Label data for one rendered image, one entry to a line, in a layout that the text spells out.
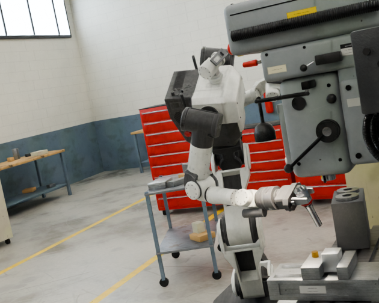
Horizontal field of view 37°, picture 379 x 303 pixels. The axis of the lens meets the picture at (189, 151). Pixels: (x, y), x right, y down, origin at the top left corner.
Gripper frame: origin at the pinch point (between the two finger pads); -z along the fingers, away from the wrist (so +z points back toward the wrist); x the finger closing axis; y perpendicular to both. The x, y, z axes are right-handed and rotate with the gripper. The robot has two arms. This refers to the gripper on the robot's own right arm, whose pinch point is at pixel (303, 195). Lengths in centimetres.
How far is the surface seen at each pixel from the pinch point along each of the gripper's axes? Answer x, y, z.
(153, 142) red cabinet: 309, 147, 425
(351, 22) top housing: 11, -54, -37
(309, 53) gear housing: 6, -50, -23
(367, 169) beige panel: 129, 89, 50
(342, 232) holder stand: 8.8, 26.9, -0.9
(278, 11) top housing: 10, -64, -18
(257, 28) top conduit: 4, -63, -12
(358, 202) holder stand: 16.2, 18.7, -8.3
